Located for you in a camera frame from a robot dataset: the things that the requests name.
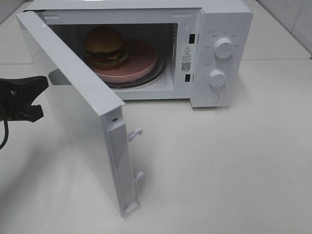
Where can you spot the pink round plate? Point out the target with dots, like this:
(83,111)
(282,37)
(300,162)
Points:
(142,59)

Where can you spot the white microwave door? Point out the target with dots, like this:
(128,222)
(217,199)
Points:
(87,109)

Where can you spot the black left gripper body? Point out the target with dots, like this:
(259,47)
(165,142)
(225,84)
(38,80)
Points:
(19,109)

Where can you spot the burger with sesame bun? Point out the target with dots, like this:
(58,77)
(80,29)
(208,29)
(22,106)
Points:
(105,49)

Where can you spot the glass microwave turntable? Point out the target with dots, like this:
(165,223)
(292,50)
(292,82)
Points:
(152,76)

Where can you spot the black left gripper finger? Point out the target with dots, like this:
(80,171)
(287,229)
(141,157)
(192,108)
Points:
(22,91)

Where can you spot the lower white timer knob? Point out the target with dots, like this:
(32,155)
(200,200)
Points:
(217,78)

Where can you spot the round white door button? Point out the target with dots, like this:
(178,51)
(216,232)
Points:
(212,98)

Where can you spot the upper white power knob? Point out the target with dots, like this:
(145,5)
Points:
(223,47)

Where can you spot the white microwave oven body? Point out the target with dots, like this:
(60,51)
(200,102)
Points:
(181,31)

